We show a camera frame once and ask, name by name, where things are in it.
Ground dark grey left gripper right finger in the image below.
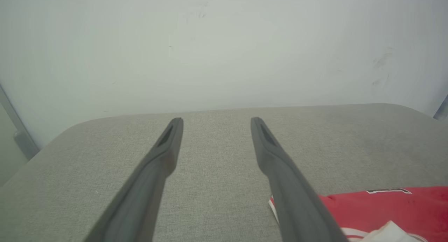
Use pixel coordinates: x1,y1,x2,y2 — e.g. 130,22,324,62
250,117,349,242

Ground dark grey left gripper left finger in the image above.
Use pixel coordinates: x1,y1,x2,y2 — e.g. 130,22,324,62
84,117,184,242

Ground red basketball jersey white sleeves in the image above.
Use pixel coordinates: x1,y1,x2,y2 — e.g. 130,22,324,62
268,186,448,242

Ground grey frame post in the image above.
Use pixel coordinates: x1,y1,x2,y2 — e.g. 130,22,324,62
0,84,40,186

